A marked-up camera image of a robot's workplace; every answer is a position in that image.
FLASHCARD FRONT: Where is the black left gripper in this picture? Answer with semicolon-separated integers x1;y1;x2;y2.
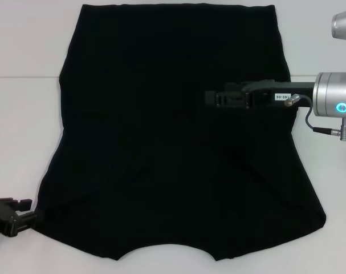
0;196;38;238

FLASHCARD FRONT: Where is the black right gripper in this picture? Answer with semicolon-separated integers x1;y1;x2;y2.
205;79;316;110

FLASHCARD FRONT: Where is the black shirt with FREE print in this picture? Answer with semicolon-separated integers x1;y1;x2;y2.
35;3;327;263

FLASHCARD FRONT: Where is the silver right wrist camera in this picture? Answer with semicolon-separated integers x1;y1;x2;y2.
331;8;346;42

